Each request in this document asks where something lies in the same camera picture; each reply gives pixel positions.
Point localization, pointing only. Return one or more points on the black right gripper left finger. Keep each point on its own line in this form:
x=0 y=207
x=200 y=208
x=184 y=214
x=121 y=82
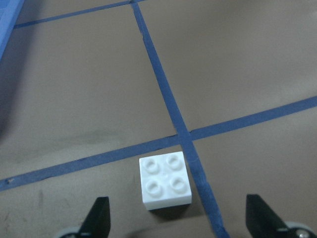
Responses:
x=97 y=222

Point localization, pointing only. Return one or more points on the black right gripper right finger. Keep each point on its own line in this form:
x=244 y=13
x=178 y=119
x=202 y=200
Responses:
x=262 y=221

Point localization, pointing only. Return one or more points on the white block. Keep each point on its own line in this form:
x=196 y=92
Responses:
x=164 y=181

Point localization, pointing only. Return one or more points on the blue plastic tray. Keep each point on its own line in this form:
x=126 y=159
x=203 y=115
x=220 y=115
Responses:
x=9 y=12

